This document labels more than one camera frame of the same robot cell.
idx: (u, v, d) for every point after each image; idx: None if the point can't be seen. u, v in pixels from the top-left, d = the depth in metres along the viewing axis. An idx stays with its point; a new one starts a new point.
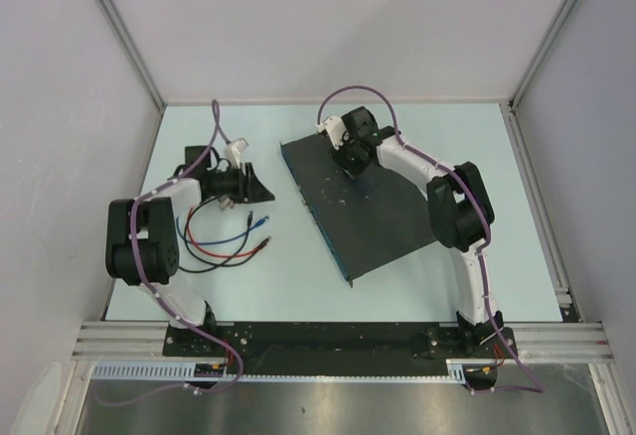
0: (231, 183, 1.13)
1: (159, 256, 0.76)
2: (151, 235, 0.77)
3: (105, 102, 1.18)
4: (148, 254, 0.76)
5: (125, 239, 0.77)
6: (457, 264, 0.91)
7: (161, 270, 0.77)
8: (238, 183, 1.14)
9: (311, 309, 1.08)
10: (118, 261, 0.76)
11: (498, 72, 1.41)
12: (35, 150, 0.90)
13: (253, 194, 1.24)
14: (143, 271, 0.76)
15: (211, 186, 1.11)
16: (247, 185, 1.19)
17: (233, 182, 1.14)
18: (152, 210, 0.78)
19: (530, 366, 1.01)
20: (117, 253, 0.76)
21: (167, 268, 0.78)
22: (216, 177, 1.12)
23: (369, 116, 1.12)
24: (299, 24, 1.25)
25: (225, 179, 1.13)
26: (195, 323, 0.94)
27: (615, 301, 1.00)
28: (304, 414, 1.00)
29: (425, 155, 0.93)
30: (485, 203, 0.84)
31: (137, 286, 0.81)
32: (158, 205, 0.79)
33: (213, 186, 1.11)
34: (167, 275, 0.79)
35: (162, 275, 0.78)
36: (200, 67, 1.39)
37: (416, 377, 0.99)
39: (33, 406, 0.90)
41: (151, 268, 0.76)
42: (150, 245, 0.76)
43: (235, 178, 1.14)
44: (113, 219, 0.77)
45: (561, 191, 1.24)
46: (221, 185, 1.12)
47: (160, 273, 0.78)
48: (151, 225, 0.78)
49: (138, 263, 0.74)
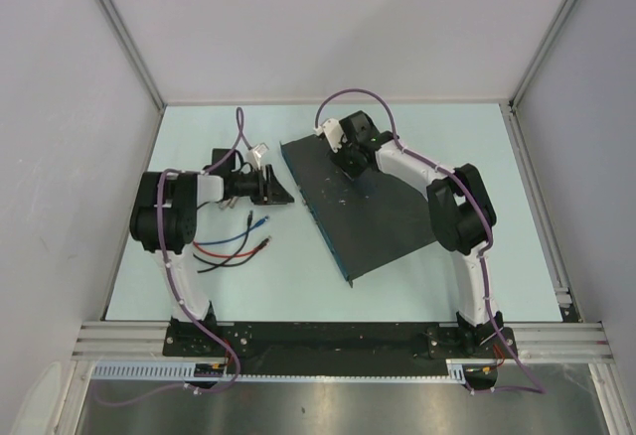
0: (252, 185, 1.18)
1: (178, 223, 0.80)
2: (174, 205, 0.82)
3: (105, 102, 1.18)
4: (170, 218, 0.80)
5: (149, 205, 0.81)
6: (457, 264, 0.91)
7: (177, 237, 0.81)
8: (259, 185, 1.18)
9: (311, 309, 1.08)
10: (140, 222, 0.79)
11: (498, 72, 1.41)
12: (35, 150, 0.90)
13: (272, 196, 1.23)
14: (163, 235, 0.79)
15: (234, 187, 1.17)
16: (269, 186, 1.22)
17: (253, 184, 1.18)
18: (180, 183, 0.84)
19: (530, 366, 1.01)
20: (140, 215, 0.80)
21: (183, 237, 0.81)
22: (238, 178, 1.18)
23: (367, 120, 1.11)
24: (299, 24, 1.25)
25: (246, 181, 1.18)
26: (196, 315, 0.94)
27: (615, 301, 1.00)
28: (304, 414, 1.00)
29: (424, 158, 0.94)
30: (486, 204, 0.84)
31: (151, 253, 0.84)
32: (185, 179, 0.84)
33: (235, 186, 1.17)
34: (181, 244, 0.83)
35: (177, 242, 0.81)
36: (200, 67, 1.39)
37: (416, 377, 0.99)
39: (34, 406, 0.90)
41: (169, 232, 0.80)
42: (172, 213, 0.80)
43: (255, 180, 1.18)
44: (142, 186, 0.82)
45: (561, 190, 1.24)
46: (241, 186, 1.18)
47: (176, 240, 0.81)
48: (176, 196, 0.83)
49: (160, 224, 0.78)
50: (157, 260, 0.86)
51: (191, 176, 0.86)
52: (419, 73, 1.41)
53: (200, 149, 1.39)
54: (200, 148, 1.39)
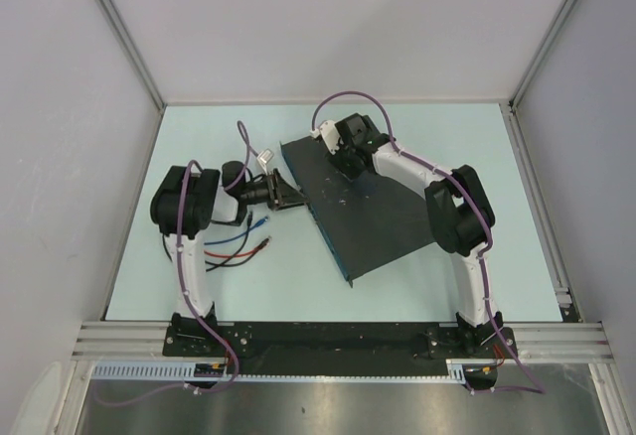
0: (263, 191, 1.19)
1: (196, 209, 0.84)
2: (196, 192, 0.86)
3: (105, 102, 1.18)
4: (189, 204, 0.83)
5: (172, 189, 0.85)
6: (457, 265, 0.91)
7: (194, 223, 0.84)
8: (270, 191, 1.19)
9: (311, 309, 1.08)
10: (160, 204, 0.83)
11: (498, 72, 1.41)
12: (35, 150, 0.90)
13: (284, 197, 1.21)
14: (181, 218, 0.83)
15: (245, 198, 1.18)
16: (279, 188, 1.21)
17: (264, 191, 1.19)
18: (205, 176, 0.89)
19: (530, 366, 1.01)
20: (162, 197, 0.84)
21: (199, 223, 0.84)
22: (248, 188, 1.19)
23: (363, 122, 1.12)
24: (299, 24, 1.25)
25: (257, 189, 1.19)
26: (199, 312, 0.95)
27: (616, 301, 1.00)
28: (303, 414, 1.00)
29: (421, 159, 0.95)
30: (485, 205, 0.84)
31: (166, 236, 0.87)
32: (210, 173, 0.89)
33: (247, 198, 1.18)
34: (195, 230, 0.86)
35: (193, 228, 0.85)
36: (200, 67, 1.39)
37: (416, 377, 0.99)
39: (34, 406, 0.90)
41: (187, 217, 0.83)
42: (192, 198, 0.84)
43: (265, 187, 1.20)
44: (170, 172, 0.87)
45: (561, 190, 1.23)
46: (253, 196, 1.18)
47: (192, 225, 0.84)
48: (199, 185, 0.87)
49: (179, 208, 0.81)
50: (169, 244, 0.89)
51: (215, 171, 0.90)
52: (419, 74, 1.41)
53: (200, 150, 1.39)
54: (200, 148, 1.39)
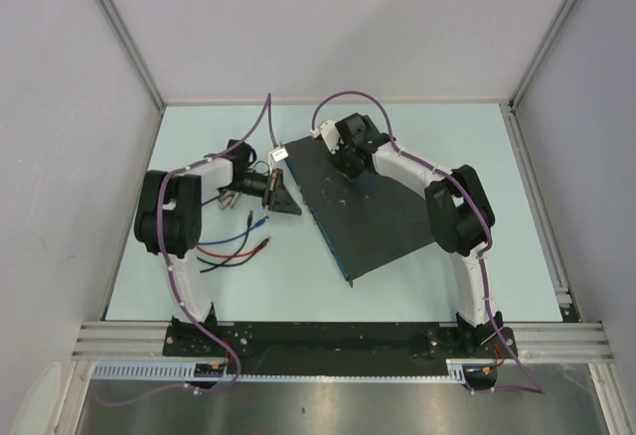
0: (260, 185, 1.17)
1: (180, 228, 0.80)
2: (177, 209, 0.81)
3: (105, 102, 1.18)
4: (172, 224, 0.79)
5: (152, 207, 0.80)
6: (457, 265, 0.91)
7: (180, 241, 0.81)
8: (267, 187, 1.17)
9: (311, 310, 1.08)
10: (142, 226, 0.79)
11: (498, 72, 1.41)
12: (35, 149, 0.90)
13: (276, 203, 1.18)
14: (165, 239, 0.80)
15: (241, 185, 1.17)
16: (277, 191, 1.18)
17: (261, 186, 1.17)
18: (184, 184, 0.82)
19: (530, 366, 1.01)
20: (143, 218, 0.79)
21: (186, 241, 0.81)
22: (248, 176, 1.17)
23: (363, 122, 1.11)
24: (299, 24, 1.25)
25: (255, 181, 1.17)
26: (198, 319, 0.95)
27: (616, 301, 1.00)
28: (303, 413, 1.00)
29: (421, 159, 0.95)
30: (485, 205, 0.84)
31: (154, 254, 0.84)
32: (189, 182, 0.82)
33: (242, 185, 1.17)
34: (183, 247, 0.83)
35: (180, 246, 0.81)
36: (200, 67, 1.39)
37: (416, 377, 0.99)
39: (34, 406, 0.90)
41: (171, 237, 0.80)
42: (175, 217, 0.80)
43: (264, 182, 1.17)
44: (146, 186, 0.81)
45: (561, 190, 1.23)
46: (248, 185, 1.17)
47: (179, 244, 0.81)
48: (179, 199, 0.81)
49: (160, 231, 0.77)
50: (159, 261, 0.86)
51: (195, 179, 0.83)
52: (419, 74, 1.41)
53: (201, 150, 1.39)
54: (200, 148, 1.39)
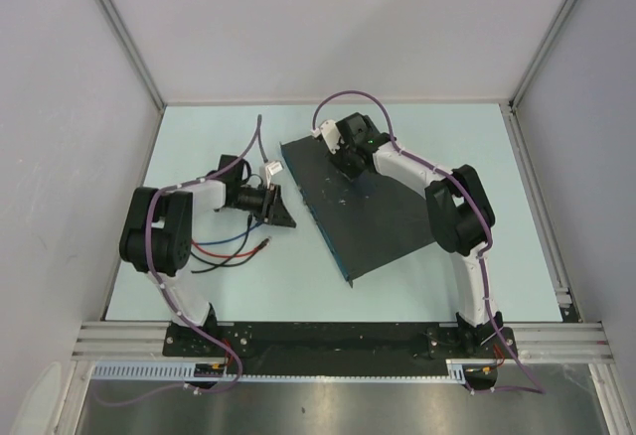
0: (257, 200, 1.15)
1: (168, 247, 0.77)
2: (166, 226, 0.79)
3: (105, 102, 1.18)
4: (160, 242, 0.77)
5: (140, 224, 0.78)
6: (457, 265, 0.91)
7: (168, 260, 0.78)
8: (264, 202, 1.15)
9: (311, 310, 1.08)
10: (129, 245, 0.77)
11: (498, 72, 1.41)
12: (36, 149, 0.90)
13: (274, 217, 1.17)
14: (152, 258, 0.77)
15: (238, 200, 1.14)
16: (273, 206, 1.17)
17: (258, 201, 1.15)
18: (174, 203, 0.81)
19: (530, 366, 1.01)
20: (130, 237, 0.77)
21: (174, 261, 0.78)
22: (243, 192, 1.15)
23: (364, 122, 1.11)
24: (299, 23, 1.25)
25: (252, 196, 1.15)
26: (196, 323, 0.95)
27: (616, 301, 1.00)
28: (304, 413, 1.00)
29: (422, 159, 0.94)
30: (485, 205, 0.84)
31: (144, 274, 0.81)
32: (180, 199, 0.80)
33: (238, 201, 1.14)
34: (172, 267, 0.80)
35: (168, 265, 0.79)
36: (200, 67, 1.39)
37: (416, 377, 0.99)
39: (33, 406, 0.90)
41: (159, 256, 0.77)
42: (163, 235, 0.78)
43: (261, 197, 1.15)
44: (135, 204, 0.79)
45: (561, 190, 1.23)
46: (245, 200, 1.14)
47: (168, 264, 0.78)
48: (169, 217, 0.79)
49: (148, 250, 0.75)
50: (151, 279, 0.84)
51: (186, 196, 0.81)
52: (419, 73, 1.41)
53: (201, 150, 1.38)
54: (200, 148, 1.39)
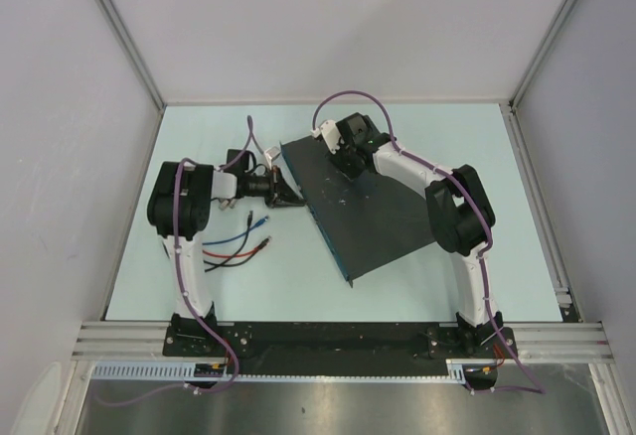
0: (264, 186, 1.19)
1: (192, 211, 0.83)
2: (190, 193, 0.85)
3: (106, 102, 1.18)
4: (185, 206, 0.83)
5: (167, 191, 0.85)
6: (457, 264, 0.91)
7: (191, 223, 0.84)
8: (271, 186, 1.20)
9: (311, 310, 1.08)
10: (157, 208, 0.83)
11: (498, 72, 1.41)
12: (35, 149, 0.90)
13: (281, 196, 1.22)
14: (177, 220, 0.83)
15: (246, 187, 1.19)
16: (279, 186, 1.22)
17: (265, 186, 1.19)
18: (198, 175, 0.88)
19: (530, 366, 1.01)
20: (158, 201, 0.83)
21: (197, 224, 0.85)
22: (251, 178, 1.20)
23: (364, 122, 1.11)
24: (299, 24, 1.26)
25: (259, 182, 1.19)
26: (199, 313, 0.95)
27: (617, 301, 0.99)
28: (303, 414, 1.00)
29: (421, 159, 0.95)
30: (485, 205, 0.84)
31: (164, 238, 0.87)
32: (202, 171, 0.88)
33: (247, 187, 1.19)
34: (193, 231, 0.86)
35: (191, 228, 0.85)
36: (200, 67, 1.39)
37: (416, 377, 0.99)
39: (33, 405, 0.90)
41: (184, 218, 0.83)
42: (188, 200, 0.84)
43: (267, 181, 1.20)
44: (163, 174, 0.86)
45: (561, 190, 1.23)
46: (253, 187, 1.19)
47: (190, 227, 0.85)
48: (193, 186, 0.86)
49: (175, 211, 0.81)
50: (167, 248, 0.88)
51: (207, 168, 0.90)
52: (419, 73, 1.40)
53: (200, 149, 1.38)
54: (200, 148, 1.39)
